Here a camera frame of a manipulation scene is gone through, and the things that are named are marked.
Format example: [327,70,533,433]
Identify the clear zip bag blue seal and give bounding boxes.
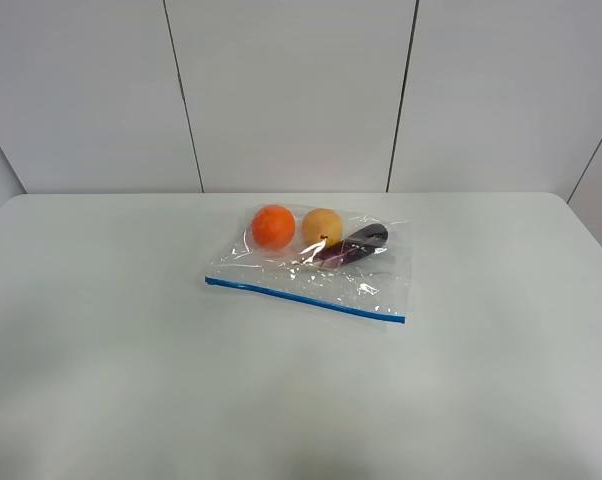
[205,204,412,324]

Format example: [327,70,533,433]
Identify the yellow pear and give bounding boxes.
[301,208,343,247]

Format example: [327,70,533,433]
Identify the orange fruit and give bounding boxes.
[251,205,296,250]

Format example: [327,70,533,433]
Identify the dark purple eggplant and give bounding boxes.
[313,223,389,269]

